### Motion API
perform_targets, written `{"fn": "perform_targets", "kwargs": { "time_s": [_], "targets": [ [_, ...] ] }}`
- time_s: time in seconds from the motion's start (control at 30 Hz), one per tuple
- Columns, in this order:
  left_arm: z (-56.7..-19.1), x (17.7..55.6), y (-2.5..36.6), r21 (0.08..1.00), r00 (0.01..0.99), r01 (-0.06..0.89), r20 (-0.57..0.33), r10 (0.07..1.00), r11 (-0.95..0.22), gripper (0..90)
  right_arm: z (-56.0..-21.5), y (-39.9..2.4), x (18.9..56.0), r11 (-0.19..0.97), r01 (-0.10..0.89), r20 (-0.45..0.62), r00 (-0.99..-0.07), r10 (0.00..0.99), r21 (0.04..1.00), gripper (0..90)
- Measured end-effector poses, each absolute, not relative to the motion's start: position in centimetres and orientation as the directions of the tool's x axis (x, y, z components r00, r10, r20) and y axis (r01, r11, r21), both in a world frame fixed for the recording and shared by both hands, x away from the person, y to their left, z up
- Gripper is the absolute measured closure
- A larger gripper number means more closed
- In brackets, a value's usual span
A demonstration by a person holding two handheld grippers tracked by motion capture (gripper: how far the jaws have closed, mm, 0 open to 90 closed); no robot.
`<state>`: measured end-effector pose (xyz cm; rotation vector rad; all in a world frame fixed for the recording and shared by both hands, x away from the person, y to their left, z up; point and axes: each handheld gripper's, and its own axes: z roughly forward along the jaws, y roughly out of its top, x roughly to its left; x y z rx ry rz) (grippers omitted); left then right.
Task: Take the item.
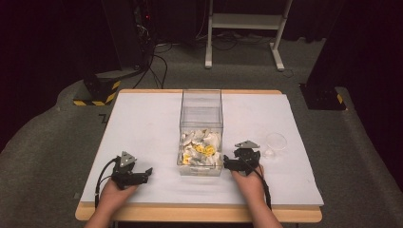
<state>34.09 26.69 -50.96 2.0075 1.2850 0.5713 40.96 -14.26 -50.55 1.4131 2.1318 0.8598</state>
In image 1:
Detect thin black cable loop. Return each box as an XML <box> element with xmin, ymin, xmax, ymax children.
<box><xmin>280</xmin><ymin>68</ymin><xmax>296</xmax><ymax>80</ymax></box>

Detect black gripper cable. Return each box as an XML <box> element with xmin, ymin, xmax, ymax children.
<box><xmin>94</xmin><ymin>157</ymin><xmax>119</xmax><ymax>209</ymax></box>
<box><xmin>239</xmin><ymin>156</ymin><xmax>273</xmax><ymax>211</ymax></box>

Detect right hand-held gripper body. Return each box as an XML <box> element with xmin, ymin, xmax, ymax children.
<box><xmin>233</xmin><ymin>140</ymin><xmax>262</xmax><ymax>177</ymax></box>

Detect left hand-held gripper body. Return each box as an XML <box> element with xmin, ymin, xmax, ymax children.
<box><xmin>110</xmin><ymin>150</ymin><xmax>144</xmax><ymax>191</ymax></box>

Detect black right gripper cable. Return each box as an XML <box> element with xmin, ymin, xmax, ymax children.
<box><xmin>239</xmin><ymin>156</ymin><xmax>273</xmax><ymax>211</ymax></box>

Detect white metal stand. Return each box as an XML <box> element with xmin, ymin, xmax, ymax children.
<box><xmin>204</xmin><ymin>0</ymin><xmax>295</xmax><ymax>72</ymax></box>

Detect wooden table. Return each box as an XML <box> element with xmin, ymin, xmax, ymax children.
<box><xmin>74</xmin><ymin>88</ymin><xmax>323</xmax><ymax>224</ymax></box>

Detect clear plastic box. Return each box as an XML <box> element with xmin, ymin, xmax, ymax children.
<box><xmin>176</xmin><ymin>88</ymin><xmax>225</xmax><ymax>178</ymax></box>

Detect cable bundle with power strip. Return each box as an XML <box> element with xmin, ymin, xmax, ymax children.
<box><xmin>194</xmin><ymin>29</ymin><xmax>275</xmax><ymax>51</ymax></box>

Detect black floor cables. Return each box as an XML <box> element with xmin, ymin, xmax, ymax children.
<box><xmin>132</xmin><ymin>44</ymin><xmax>174</xmax><ymax>90</ymax></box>

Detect person's left hand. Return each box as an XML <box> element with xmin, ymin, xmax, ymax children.
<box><xmin>96</xmin><ymin>178</ymin><xmax>139</xmax><ymax>211</ymax></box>

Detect black yellow striped stand base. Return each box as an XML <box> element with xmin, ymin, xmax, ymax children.
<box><xmin>72</xmin><ymin>71</ymin><xmax>123</xmax><ymax>107</ymax></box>

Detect pile of white yellow wrappers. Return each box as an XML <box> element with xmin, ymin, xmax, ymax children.
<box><xmin>179</xmin><ymin>127</ymin><xmax>222</xmax><ymax>167</ymax></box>

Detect person's right hand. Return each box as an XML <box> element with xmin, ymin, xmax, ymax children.
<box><xmin>231</xmin><ymin>163</ymin><xmax>268</xmax><ymax>204</ymax></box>

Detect clear plastic cup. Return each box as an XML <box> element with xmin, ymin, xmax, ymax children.
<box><xmin>262</xmin><ymin>132</ymin><xmax>289</xmax><ymax>160</ymax></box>

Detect black base with yellow mark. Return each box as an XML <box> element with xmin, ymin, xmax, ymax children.
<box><xmin>298</xmin><ymin>83</ymin><xmax>348</xmax><ymax>111</ymax></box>

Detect black equipment rack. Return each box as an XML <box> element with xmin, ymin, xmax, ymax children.
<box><xmin>101</xmin><ymin>0</ymin><xmax>157</xmax><ymax>72</ymax></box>

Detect white table sheet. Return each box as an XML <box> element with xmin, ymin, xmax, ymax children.
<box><xmin>80</xmin><ymin>92</ymin><xmax>325</xmax><ymax>207</ymax></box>

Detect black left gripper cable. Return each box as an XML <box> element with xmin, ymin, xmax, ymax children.
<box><xmin>94</xmin><ymin>157</ymin><xmax>119</xmax><ymax>209</ymax></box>

